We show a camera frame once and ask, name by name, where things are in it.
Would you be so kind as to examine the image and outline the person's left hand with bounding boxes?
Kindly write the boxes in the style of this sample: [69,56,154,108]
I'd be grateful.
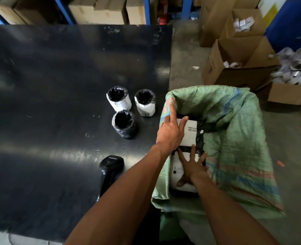
[156,102,189,153]

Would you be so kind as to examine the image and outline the person's right hand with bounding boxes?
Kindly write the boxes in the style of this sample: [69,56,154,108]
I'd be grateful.
[177,144,209,187]

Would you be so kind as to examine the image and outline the black parcel with white label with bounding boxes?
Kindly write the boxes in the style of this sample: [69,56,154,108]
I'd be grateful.
[169,148,206,197]

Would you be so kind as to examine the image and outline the black parcel with barcode label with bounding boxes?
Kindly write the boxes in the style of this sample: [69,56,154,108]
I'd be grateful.
[175,115,205,151]

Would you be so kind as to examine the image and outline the person's right forearm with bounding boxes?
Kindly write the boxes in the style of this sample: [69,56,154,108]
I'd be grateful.
[190,172,280,245]

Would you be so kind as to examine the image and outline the person's left forearm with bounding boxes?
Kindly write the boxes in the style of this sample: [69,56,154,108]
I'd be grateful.
[64,143,175,245]

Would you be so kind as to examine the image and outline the green woven sack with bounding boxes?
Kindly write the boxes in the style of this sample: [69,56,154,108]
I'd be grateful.
[151,85,286,243]

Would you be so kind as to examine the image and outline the black wrapped roll parcel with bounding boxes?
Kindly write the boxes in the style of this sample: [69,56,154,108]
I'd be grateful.
[111,110,137,139]

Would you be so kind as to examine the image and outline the black barcode scanner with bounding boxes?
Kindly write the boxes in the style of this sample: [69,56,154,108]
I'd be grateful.
[96,155,125,202]

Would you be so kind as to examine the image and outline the open cardboard box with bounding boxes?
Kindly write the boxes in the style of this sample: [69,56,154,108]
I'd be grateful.
[202,36,281,92]

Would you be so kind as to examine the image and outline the tall cardboard box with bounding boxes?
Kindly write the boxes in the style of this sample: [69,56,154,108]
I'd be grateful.
[199,0,262,48]

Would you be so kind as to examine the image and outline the cardboard box of grey parcels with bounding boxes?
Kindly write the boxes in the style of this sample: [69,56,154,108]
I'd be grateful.
[255,78,301,105]

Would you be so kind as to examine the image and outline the red fire extinguisher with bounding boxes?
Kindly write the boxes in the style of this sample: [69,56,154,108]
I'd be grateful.
[158,0,169,25]

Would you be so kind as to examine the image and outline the pile of white rolls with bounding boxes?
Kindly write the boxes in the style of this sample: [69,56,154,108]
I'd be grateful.
[233,16,255,32]

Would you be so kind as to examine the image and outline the brown cardboard box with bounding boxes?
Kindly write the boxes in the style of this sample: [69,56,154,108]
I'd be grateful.
[68,0,128,25]
[13,0,64,26]
[0,0,26,25]
[126,0,159,25]

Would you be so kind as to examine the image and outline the cardboard box of white rolls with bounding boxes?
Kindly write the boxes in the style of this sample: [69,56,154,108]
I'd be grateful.
[220,8,267,39]

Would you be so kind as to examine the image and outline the white and yellow sheet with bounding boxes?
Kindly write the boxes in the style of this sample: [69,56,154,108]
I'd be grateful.
[257,0,289,29]

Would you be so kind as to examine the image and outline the blue panel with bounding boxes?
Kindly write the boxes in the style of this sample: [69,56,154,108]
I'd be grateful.
[264,0,301,53]

